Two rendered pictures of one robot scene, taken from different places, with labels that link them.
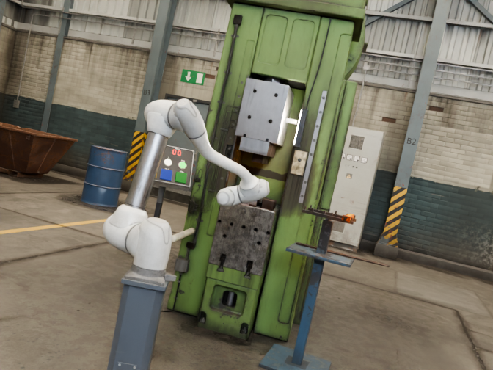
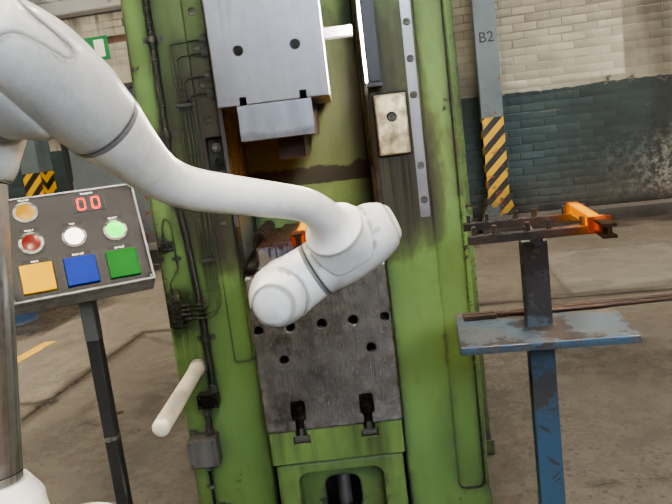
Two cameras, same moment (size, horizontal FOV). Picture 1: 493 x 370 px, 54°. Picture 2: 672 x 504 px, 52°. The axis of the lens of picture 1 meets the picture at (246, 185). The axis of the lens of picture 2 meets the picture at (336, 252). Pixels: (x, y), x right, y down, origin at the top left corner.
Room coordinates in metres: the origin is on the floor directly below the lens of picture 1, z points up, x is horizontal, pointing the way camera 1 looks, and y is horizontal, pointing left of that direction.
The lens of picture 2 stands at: (1.46, 0.15, 1.26)
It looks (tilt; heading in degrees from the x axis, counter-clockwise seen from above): 9 degrees down; 352
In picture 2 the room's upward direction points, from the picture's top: 7 degrees counter-clockwise
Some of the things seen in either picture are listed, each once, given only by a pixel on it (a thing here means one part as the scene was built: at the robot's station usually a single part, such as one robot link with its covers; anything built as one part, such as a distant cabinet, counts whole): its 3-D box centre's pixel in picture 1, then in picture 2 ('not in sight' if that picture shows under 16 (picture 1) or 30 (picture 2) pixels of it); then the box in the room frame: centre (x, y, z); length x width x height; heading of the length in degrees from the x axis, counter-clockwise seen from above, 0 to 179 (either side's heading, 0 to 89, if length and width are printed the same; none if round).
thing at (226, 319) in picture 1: (235, 292); (344, 458); (3.54, -0.09, 0.23); 0.55 x 0.37 x 0.47; 170
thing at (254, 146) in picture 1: (258, 147); (282, 121); (3.54, -0.03, 1.32); 0.42 x 0.20 x 0.10; 170
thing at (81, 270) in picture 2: (166, 175); (81, 270); (3.22, 0.54, 1.01); 0.07 x 0.05 x 0.07; 105
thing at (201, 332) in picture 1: (213, 331); not in sight; (3.28, 0.01, 0.01); 0.58 x 0.39 x 0.01; 80
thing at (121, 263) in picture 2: (180, 178); (123, 263); (3.24, 0.44, 1.01); 0.07 x 0.05 x 0.07; 105
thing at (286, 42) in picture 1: (288, 51); not in sight; (3.68, -0.10, 2.06); 0.44 x 0.41 x 0.47; 170
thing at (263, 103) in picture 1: (271, 115); (285, 33); (3.53, -0.07, 1.56); 0.42 x 0.39 x 0.40; 170
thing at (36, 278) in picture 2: not in sight; (38, 278); (3.19, 0.63, 1.01); 0.07 x 0.05 x 0.07; 105
